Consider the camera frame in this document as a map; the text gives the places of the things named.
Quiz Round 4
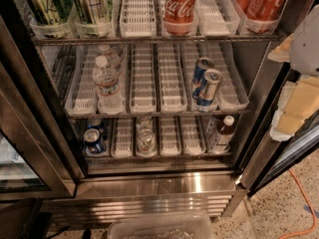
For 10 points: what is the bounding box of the rear silver soda can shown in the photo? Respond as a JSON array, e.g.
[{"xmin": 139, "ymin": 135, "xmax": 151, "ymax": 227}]
[{"xmin": 136, "ymin": 116, "xmax": 154, "ymax": 130}]

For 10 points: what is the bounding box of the front blue pepsi can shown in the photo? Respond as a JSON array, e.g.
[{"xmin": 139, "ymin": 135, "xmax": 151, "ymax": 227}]
[{"xmin": 84, "ymin": 128, "xmax": 107, "ymax": 155}]

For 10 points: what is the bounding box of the front clear water bottle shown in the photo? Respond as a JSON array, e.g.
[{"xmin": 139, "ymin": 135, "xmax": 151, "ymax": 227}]
[{"xmin": 93, "ymin": 56, "xmax": 123, "ymax": 115}]

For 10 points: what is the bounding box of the clear plastic bin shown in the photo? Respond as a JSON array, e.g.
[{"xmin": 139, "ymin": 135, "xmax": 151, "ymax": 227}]
[{"xmin": 108, "ymin": 211, "xmax": 214, "ymax": 239}]

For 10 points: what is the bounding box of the blue red bull can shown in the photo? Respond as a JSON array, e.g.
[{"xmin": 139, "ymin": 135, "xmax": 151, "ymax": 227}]
[
  {"xmin": 196, "ymin": 69, "xmax": 222, "ymax": 111},
  {"xmin": 191, "ymin": 57, "xmax": 214, "ymax": 100}
]

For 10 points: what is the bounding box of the orange extension cable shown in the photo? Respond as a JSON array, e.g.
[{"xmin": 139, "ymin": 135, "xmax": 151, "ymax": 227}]
[{"xmin": 277, "ymin": 168, "xmax": 318, "ymax": 239}]

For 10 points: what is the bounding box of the brown tea bottle white cap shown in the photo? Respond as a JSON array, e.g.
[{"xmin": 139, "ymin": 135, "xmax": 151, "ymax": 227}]
[{"xmin": 209, "ymin": 116, "xmax": 234, "ymax": 153}]

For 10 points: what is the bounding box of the rear blue red bull can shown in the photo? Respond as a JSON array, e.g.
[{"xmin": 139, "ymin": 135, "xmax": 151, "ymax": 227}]
[{"xmin": 191, "ymin": 57, "xmax": 214, "ymax": 100}]

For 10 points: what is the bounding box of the silver soda can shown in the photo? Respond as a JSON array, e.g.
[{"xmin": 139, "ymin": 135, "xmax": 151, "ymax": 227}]
[
  {"xmin": 136, "ymin": 116, "xmax": 154, "ymax": 130},
  {"xmin": 137, "ymin": 128, "xmax": 156, "ymax": 157}
]

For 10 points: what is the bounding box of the blue pepsi can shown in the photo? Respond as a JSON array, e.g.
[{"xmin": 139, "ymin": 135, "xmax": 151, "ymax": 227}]
[
  {"xmin": 84, "ymin": 128, "xmax": 107, "ymax": 155},
  {"xmin": 88, "ymin": 119, "xmax": 108, "ymax": 140}
]

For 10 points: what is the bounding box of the stainless steel fridge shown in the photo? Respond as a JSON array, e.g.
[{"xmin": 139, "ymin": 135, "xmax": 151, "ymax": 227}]
[{"xmin": 0, "ymin": 0, "xmax": 317, "ymax": 228}]

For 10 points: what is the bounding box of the green tall can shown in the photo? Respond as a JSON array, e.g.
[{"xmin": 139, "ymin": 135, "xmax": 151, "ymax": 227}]
[
  {"xmin": 74, "ymin": 0, "xmax": 113, "ymax": 37},
  {"xmin": 27, "ymin": 0, "xmax": 73, "ymax": 38}
]

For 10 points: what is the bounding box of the clear water bottle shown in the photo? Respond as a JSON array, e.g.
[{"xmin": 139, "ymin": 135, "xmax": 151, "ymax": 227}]
[
  {"xmin": 93, "ymin": 56, "xmax": 123, "ymax": 115},
  {"xmin": 98, "ymin": 45, "xmax": 121, "ymax": 72}
]

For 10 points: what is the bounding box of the rear clear water bottle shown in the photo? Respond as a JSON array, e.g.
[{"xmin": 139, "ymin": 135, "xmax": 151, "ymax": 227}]
[{"xmin": 98, "ymin": 45, "xmax": 121, "ymax": 72}]

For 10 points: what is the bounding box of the white tray top shelf empty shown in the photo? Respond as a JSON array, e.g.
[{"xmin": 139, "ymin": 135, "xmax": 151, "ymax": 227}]
[{"xmin": 120, "ymin": 0, "xmax": 157, "ymax": 38}]

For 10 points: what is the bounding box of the open glass fridge door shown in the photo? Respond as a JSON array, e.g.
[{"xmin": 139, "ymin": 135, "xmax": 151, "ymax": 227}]
[{"xmin": 240, "ymin": 70, "xmax": 319, "ymax": 197}]

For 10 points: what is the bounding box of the front blue red bull can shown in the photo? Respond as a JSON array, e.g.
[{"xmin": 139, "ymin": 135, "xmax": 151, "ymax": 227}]
[{"xmin": 196, "ymin": 69, "xmax": 222, "ymax": 111}]

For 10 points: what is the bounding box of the front silver soda can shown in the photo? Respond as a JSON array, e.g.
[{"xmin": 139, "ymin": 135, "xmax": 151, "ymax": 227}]
[{"xmin": 137, "ymin": 128, "xmax": 156, "ymax": 157}]

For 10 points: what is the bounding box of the white tray middle shelf centre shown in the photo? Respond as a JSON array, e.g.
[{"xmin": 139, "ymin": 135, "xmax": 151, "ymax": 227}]
[{"xmin": 130, "ymin": 44, "xmax": 157, "ymax": 114}]

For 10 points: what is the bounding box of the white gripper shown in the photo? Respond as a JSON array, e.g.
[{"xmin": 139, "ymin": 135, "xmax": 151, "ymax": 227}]
[{"xmin": 268, "ymin": 5, "xmax": 319, "ymax": 141}]

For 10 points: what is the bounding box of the green tall can left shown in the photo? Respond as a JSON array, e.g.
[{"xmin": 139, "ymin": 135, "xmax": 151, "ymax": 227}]
[{"xmin": 27, "ymin": 0, "xmax": 73, "ymax": 38}]

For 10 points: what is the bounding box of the rear blue pepsi can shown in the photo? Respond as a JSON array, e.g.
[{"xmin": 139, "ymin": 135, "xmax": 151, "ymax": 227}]
[{"xmin": 88, "ymin": 119, "xmax": 108, "ymax": 140}]

